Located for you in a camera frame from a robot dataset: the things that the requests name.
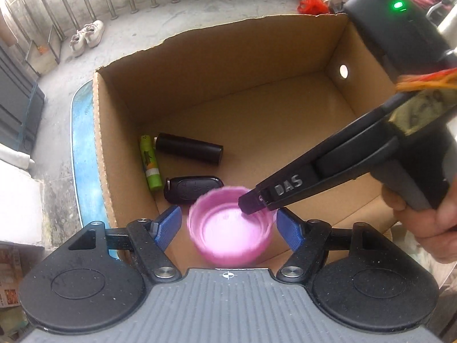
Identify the black cylinder tube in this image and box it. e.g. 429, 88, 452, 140
154, 133, 224, 165

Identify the printed cardboard carton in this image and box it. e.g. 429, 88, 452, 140
0, 245, 27, 340

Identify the beige blanket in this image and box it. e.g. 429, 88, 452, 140
391, 222, 457, 294

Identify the light curtain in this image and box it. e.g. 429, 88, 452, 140
437, 7, 457, 51

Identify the brown cardboard box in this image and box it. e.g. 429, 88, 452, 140
92, 13, 406, 270

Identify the metal wire rack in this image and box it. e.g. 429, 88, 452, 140
25, 25, 61, 75

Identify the white sneaker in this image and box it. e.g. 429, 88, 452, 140
84, 19, 105, 48
69, 30, 88, 58

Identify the person's right hand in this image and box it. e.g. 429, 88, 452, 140
381, 184, 457, 265

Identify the grey cabinet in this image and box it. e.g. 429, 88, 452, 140
0, 39, 45, 151

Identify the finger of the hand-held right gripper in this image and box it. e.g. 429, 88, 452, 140
238, 93, 404, 217

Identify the red plastic bag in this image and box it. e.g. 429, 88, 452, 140
298, 0, 329, 15

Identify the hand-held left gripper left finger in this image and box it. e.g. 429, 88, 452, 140
68, 205, 181, 282

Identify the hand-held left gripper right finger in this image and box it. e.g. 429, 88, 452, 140
276, 208, 388, 281

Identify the pink plastic lid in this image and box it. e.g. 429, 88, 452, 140
188, 185, 276, 268

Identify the patterned cloth with fringe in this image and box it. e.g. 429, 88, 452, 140
389, 69, 457, 136

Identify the black car key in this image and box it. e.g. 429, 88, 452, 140
164, 176, 225, 206

